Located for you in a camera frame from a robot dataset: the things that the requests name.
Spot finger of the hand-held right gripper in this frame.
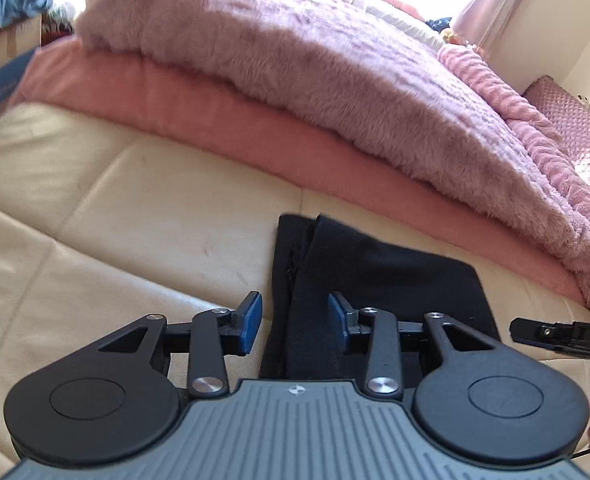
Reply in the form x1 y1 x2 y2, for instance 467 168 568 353
509 317 576 352

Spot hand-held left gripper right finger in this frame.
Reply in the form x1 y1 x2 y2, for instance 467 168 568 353
327 292 498 401

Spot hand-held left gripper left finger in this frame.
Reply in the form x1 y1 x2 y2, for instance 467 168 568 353
97 291 264 401

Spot black pants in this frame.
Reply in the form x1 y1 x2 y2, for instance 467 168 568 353
259 214 500 381

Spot pink quilted pillow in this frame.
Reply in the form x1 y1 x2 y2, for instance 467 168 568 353
522 75 590 196

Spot mauve furry blanket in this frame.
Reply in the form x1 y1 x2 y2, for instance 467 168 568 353
75 0 590 321

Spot pink fleece blanket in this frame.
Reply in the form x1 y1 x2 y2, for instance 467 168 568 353
7 37 590 311

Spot pink curtain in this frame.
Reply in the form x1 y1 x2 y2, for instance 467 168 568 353
462 0 538 53

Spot cardboard box with blue tape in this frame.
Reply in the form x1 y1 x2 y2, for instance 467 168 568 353
0 14 43 123

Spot pink cable-knit blanket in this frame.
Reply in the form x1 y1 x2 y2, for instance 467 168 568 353
437 44 590 241

